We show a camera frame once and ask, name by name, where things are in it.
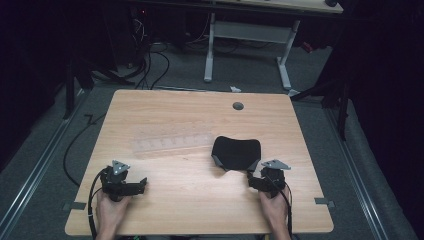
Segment clear plastic compartment box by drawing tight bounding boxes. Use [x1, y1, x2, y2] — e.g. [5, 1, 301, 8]
[131, 131, 216, 160]

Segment grey tape piece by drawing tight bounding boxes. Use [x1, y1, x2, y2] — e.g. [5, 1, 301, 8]
[62, 201, 87, 212]
[313, 196, 336, 208]

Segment black metal stand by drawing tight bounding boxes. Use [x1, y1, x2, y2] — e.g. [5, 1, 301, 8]
[290, 39, 353, 142]
[61, 56, 134, 121]

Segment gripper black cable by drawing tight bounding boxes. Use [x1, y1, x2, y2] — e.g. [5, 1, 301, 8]
[266, 175, 295, 240]
[86, 167, 109, 240]

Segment black cable on floor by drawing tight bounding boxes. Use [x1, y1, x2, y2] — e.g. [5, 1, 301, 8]
[62, 113, 108, 188]

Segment person's right hand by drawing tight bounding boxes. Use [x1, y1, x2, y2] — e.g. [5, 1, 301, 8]
[258, 185, 292, 233]

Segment wooden desk with white legs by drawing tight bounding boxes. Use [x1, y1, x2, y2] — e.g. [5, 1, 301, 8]
[203, 0, 345, 92]

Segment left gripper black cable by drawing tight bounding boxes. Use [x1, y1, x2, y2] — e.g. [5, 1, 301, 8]
[86, 167, 109, 240]

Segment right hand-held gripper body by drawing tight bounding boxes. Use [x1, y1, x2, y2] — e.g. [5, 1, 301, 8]
[258, 158, 288, 198]

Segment black cloth pouch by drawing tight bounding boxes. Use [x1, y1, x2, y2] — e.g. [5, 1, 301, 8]
[211, 135, 262, 173]

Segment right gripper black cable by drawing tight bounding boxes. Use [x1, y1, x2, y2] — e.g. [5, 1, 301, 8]
[266, 175, 295, 240]

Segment bundle of black floor cables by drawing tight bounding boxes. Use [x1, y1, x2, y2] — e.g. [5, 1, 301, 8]
[126, 13, 172, 91]

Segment person's left hand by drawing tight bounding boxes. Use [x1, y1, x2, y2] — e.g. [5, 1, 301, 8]
[96, 190, 133, 234]

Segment small red object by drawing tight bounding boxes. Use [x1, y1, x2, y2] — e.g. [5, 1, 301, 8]
[300, 41, 315, 55]

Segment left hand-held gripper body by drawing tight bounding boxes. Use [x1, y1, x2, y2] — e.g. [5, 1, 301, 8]
[105, 159, 138, 203]

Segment metal floor rail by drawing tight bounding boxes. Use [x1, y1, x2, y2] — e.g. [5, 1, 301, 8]
[323, 105, 391, 240]
[0, 87, 90, 240]

